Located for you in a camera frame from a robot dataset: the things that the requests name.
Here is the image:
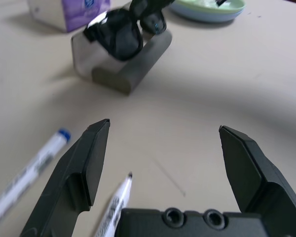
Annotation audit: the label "purple tissue pack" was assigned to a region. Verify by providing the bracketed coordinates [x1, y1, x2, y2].
[27, 0, 111, 33]

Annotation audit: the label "blue plate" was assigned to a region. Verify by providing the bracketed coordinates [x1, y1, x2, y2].
[169, 6, 245, 23]

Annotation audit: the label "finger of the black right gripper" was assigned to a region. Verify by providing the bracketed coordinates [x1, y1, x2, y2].
[150, 0, 175, 14]
[130, 0, 150, 13]

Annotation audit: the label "black sunglasses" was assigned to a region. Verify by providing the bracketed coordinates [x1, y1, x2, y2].
[83, 7, 168, 62]

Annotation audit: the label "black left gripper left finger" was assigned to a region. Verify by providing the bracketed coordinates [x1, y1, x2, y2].
[19, 118, 111, 237]

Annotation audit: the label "white marker blue cap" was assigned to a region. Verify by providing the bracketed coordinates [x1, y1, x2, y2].
[0, 128, 72, 229]

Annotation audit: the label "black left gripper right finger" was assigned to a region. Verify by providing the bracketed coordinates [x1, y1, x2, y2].
[219, 125, 296, 237]

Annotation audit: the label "grey glasses case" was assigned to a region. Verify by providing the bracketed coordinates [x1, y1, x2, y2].
[71, 13, 173, 96]

